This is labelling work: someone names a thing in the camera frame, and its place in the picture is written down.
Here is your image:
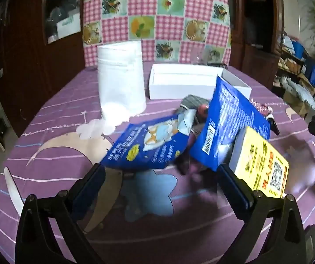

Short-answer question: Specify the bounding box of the purple striped tablecloth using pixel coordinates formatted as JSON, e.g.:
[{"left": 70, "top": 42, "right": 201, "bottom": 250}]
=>
[{"left": 0, "top": 66, "right": 315, "bottom": 264}]

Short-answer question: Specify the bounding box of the pink round button ornament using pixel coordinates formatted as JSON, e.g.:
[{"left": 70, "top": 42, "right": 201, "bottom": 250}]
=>
[{"left": 196, "top": 104, "right": 210, "bottom": 121}]

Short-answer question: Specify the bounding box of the grey plaid pouch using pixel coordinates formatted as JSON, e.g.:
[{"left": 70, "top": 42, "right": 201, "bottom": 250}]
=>
[{"left": 181, "top": 95, "right": 211, "bottom": 110}]

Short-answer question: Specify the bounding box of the dark wooden cabinet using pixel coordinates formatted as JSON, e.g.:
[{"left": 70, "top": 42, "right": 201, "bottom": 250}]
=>
[{"left": 0, "top": 0, "right": 85, "bottom": 138}]

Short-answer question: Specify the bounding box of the brown wooden shelf cabinet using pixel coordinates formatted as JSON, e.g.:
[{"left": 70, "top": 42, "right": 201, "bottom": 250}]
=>
[{"left": 229, "top": 0, "right": 284, "bottom": 88}]

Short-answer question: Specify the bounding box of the yellow packet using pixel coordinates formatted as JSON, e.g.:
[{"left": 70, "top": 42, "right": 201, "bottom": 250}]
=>
[{"left": 229, "top": 126, "right": 289, "bottom": 198}]

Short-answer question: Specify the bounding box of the clear drinking glass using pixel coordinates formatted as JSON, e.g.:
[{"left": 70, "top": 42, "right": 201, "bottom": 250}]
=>
[{"left": 196, "top": 48, "right": 216, "bottom": 65}]

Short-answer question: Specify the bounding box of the pile of cardboard boxes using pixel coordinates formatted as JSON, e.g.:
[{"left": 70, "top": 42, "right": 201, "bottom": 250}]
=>
[{"left": 273, "top": 33, "right": 315, "bottom": 116}]

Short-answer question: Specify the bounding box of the white cardboard box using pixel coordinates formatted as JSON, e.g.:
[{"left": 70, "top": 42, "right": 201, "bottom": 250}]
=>
[{"left": 149, "top": 63, "right": 252, "bottom": 101}]

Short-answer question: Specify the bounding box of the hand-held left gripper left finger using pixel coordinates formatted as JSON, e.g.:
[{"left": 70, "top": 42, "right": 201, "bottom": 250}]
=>
[{"left": 16, "top": 163, "right": 111, "bottom": 264}]

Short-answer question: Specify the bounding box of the pink glitter sponge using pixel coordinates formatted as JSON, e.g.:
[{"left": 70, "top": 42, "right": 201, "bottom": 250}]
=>
[{"left": 250, "top": 98, "right": 273, "bottom": 117}]

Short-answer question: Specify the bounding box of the pink checkered printed cloth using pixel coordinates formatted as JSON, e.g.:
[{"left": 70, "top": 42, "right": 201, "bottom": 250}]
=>
[{"left": 82, "top": 0, "right": 232, "bottom": 68}]

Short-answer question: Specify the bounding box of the white paper towel roll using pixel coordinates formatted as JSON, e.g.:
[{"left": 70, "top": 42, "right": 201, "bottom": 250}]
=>
[{"left": 76, "top": 41, "right": 147, "bottom": 140}]

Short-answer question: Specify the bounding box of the blue barcode packet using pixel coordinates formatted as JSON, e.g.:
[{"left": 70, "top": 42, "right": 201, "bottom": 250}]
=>
[{"left": 189, "top": 75, "right": 271, "bottom": 171}]

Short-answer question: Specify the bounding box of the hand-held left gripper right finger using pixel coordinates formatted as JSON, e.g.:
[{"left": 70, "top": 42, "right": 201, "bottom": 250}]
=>
[{"left": 218, "top": 163, "right": 315, "bottom": 264}]

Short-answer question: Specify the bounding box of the blue cartoon print packet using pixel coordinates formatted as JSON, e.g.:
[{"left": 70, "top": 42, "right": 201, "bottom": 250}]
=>
[{"left": 100, "top": 109, "right": 196, "bottom": 171}]

